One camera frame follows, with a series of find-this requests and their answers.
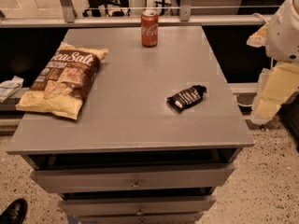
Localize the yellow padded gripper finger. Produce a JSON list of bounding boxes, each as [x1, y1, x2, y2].
[[247, 23, 268, 48], [250, 62, 299, 125]]

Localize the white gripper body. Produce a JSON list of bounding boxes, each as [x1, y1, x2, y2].
[[265, 0, 299, 63]]

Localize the black rxbar chocolate wrapper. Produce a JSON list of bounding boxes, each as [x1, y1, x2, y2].
[[167, 85, 206, 112]]

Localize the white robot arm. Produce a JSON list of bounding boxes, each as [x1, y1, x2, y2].
[[247, 0, 299, 125]]

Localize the red coke can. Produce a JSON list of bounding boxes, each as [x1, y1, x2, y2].
[[141, 9, 159, 48]]

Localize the grey middle drawer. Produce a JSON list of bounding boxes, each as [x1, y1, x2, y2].
[[59, 196, 216, 217]]

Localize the grey drawer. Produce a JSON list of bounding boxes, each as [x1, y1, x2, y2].
[[59, 196, 216, 217], [76, 213, 203, 224], [31, 163, 235, 193]]

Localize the grey bottom drawer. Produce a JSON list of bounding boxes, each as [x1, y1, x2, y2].
[[76, 213, 203, 224]]

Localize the yellow sea salt chips bag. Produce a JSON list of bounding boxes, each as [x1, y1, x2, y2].
[[16, 43, 108, 119]]

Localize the grey top drawer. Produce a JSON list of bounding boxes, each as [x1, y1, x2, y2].
[[31, 163, 235, 193]]

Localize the folded white cloth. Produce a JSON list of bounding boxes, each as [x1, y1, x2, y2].
[[0, 76, 23, 103]]

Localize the black leather shoe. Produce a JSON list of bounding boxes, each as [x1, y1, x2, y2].
[[0, 199, 28, 224]]

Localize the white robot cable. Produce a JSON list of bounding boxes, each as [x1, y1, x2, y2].
[[236, 12, 274, 108]]

